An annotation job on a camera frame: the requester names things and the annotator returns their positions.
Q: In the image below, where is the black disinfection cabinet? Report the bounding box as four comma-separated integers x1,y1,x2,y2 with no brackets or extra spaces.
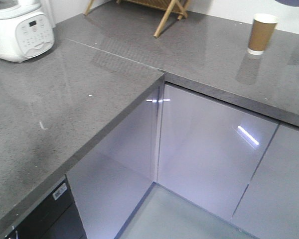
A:
5,179,87,239

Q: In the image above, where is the grey side cabinet door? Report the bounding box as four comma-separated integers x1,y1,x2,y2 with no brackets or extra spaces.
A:
158,85,278,220

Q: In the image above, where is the brown paper cup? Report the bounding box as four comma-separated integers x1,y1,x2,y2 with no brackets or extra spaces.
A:
247,13,278,55

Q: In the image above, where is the wooden folding rack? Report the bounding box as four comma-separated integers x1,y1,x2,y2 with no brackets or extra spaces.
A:
84,0,192,38

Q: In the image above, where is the purple plastic bowl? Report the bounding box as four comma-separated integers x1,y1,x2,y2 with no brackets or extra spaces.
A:
276,0,299,7

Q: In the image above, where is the white rice cooker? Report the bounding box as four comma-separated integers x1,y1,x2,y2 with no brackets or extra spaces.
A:
0,0,54,62

